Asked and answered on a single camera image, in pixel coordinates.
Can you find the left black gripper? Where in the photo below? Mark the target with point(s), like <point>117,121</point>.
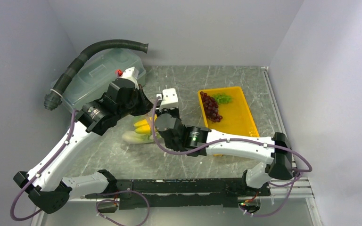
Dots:
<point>146,105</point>

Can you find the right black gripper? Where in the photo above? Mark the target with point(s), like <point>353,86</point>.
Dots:
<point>174,110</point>

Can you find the clear pink zip top bag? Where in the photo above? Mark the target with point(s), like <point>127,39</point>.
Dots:
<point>148,116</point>

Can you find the yellow plastic tray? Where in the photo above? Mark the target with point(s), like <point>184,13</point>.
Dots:
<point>237,117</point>

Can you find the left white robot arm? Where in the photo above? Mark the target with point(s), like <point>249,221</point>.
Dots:
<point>46,184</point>

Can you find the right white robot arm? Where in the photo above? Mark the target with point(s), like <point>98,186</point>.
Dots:
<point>275,161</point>

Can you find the purple grape bunch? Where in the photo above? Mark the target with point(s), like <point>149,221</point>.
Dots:
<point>210,107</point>

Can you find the clear lidded storage box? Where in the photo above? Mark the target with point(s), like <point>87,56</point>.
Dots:
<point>94,78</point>

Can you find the green grape bunch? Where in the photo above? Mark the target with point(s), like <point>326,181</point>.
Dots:
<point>222,98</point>

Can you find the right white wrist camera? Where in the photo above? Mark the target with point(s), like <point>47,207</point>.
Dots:
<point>168,99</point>

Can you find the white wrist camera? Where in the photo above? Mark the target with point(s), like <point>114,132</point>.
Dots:
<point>129,74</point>
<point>168,99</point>

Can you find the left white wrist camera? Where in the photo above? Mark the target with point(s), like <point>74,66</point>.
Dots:
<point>129,74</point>

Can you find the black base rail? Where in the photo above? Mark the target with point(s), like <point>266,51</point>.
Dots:
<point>139,193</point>

